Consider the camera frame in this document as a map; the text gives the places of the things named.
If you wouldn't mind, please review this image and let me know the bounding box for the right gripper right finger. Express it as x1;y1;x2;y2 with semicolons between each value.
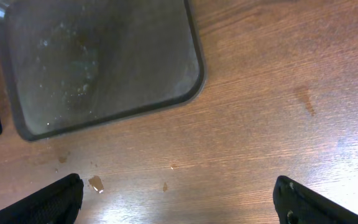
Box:
273;175;358;224

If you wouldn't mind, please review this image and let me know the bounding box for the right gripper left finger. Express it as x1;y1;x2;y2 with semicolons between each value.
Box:
0;173;84;224

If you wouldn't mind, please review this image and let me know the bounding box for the dark brown serving tray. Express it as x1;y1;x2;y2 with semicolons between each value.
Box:
0;0;206;141

